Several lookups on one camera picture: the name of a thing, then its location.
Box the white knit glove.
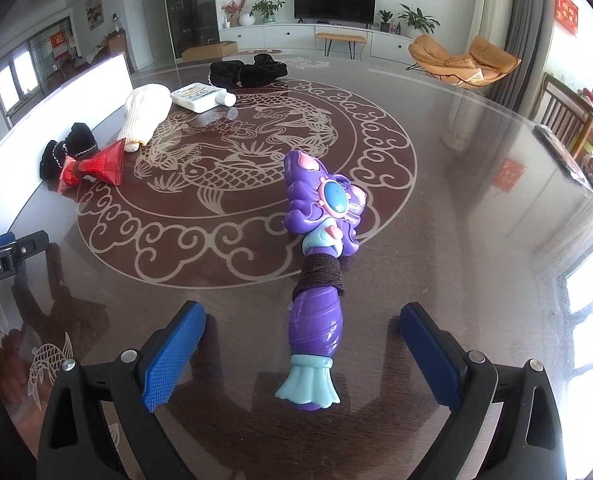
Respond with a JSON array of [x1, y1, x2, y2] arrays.
[[117, 84, 173, 153]]

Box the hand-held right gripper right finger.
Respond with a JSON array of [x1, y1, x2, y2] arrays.
[[399, 302, 564, 480]]

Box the green leafy potted plant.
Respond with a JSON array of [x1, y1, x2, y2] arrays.
[[250, 0, 286, 24]]

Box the black fuzzy cloth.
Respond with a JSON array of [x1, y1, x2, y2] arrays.
[[39, 140, 70, 179], [210, 60, 247, 87], [240, 53, 288, 86], [64, 122, 101, 161]]

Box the beige curtain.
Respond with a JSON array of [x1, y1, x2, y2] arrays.
[[465, 0, 517, 58]]

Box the brown patterned glass desktop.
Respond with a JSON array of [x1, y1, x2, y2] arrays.
[[0, 47, 593, 480]]

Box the white flat lotion bottle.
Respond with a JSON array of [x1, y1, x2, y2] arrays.
[[170, 83, 237, 111]]

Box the red translucent plastic toy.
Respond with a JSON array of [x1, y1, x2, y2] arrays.
[[59, 140, 126, 193]]

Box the brown cardboard box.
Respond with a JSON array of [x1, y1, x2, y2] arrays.
[[181, 40, 238, 61]]

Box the black flat television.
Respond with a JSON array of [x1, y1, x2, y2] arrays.
[[294, 0, 377, 25]]

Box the red wall poster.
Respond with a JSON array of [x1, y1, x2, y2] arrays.
[[555, 0, 578, 36]]

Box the red flower arrangement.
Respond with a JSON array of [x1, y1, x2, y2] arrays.
[[221, 0, 248, 27]]

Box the large green potted plant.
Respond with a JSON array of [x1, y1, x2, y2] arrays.
[[397, 4, 441, 37]]

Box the wooden dining chair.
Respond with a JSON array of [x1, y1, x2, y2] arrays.
[[539, 74, 593, 157]]

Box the dark glass display cabinet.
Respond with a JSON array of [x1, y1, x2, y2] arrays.
[[162, 0, 220, 60]]

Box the purple toy wand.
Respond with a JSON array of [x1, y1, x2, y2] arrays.
[[275, 149, 366, 413]]

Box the orange lounge chair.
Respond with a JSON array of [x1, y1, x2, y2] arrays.
[[407, 35, 476, 83], [459, 36, 522, 90]]

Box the white board panel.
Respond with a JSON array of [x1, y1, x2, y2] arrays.
[[0, 52, 134, 246]]

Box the grey curtain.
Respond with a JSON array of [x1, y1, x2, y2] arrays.
[[493, 0, 558, 113]]

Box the black flat object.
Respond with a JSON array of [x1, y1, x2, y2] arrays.
[[533, 125, 585, 184]]

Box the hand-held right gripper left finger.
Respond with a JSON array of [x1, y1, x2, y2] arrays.
[[35, 300, 208, 480]]

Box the dark brown cord coil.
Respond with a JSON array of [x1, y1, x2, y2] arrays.
[[296, 253, 345, 301]]

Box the wooden bench stool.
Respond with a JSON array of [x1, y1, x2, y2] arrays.
[[315, 32, 368, 57]]

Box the white television console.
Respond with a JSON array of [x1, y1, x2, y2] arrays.
[[218, 21, 417, 59]]

